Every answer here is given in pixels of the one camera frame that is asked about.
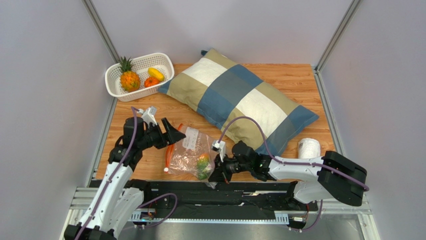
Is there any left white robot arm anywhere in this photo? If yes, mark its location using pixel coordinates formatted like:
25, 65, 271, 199
63, 117, 186, 240

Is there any yellow fake corn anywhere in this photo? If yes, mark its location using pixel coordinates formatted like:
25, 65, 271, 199
148, 67, 165, 82

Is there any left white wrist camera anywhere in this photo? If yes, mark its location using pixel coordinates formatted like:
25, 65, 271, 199
137, 106, 158, 128

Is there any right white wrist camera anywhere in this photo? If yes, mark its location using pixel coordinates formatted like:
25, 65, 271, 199
211, 140, 226, 163

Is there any blue beige checked pillow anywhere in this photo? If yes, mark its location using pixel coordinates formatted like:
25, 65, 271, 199
159, 49, 319, 156

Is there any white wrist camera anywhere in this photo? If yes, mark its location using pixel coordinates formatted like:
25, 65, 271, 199
211, 140, 226, 163
137, 106, 158, 128

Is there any orange fake pumpkin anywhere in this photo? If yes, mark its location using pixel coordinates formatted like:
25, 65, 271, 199
143, 76, 160, 88

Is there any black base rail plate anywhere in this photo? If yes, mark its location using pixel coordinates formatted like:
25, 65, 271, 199
124, 179, 323, 230

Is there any clear orange zip bag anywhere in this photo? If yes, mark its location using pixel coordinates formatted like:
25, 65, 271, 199
163, 124, 218, 189

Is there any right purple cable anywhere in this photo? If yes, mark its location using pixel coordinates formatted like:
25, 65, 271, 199
217, 116, 370, 192

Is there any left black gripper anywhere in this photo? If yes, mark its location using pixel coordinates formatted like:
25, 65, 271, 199
138, 117, 186, 151

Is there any white plastic basket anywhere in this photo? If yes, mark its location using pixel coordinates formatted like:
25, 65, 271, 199
104, 52, 175, 102

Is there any fake mango green orange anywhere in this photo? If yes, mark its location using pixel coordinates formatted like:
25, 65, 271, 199
196, 153, 212, 180

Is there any fake pineapple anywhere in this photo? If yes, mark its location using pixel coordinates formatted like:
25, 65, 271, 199
118, 56, 141, 93

